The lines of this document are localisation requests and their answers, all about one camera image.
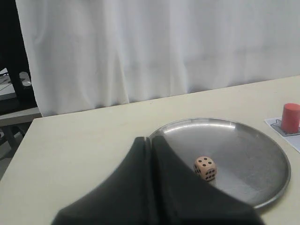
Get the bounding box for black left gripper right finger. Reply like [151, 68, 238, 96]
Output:
[151, 136, 263, 225]

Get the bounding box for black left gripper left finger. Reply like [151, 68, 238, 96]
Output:
[52, 137, 160, 225]

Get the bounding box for wooden die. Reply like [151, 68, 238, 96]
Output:
[193, 156, 217, 181]

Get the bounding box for red cylinder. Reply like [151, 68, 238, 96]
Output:
[281, 103, 300, 134]

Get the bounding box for round metal plate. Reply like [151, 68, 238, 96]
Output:
[151, 118, 291, 209]

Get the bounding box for paper game board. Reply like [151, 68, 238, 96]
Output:
[264, 117, 300, 152]

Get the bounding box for white curtain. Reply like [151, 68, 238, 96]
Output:
[16, 0, 300, 116]

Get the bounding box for black stand in background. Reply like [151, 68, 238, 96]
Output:
[0, 0, 37, 107]

